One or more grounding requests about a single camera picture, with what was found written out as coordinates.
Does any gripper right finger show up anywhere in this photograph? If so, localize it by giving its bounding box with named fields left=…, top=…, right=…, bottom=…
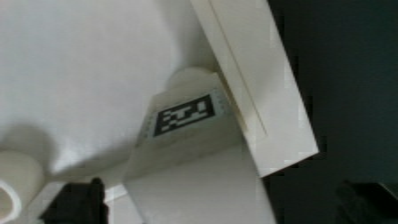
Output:
left=333, top=181, right=398, bottom=224

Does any white square table top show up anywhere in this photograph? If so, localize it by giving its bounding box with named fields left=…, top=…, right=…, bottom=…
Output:
left=0, top=0, right=268, bottom=224

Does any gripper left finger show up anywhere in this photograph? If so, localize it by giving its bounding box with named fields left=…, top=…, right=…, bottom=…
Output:
left=12, top=177, right=111, bottom=224

